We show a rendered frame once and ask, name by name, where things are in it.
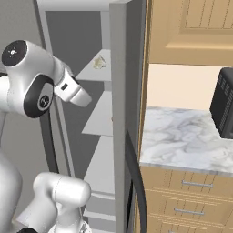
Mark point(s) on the white freezer shelf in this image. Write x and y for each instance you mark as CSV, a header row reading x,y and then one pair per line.
x,y
101,121
96,74
103,170

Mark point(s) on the grey fridge freezer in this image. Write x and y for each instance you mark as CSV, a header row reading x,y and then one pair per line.
x,y
75,33

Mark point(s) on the tan drawer front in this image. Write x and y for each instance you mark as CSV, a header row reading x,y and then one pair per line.
x,y
157,226
164,182
160,207

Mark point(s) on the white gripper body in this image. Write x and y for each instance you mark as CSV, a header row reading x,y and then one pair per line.
x,y
81,97

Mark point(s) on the grey fridge door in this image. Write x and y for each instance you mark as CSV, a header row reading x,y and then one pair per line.
x,y
118,91

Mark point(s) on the grey freezer door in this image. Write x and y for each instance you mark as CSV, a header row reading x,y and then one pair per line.
x,y
21,18

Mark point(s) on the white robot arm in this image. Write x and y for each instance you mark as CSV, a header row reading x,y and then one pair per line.
x,y
27,79

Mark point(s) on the pale garlic bulb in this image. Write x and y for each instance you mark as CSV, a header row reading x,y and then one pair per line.
x,y
99,62

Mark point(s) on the black microwave oven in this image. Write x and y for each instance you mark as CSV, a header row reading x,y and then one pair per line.
x,y
224,103

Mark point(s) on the tan wall cupboard door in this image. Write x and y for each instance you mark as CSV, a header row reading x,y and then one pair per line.
x,y
194,30

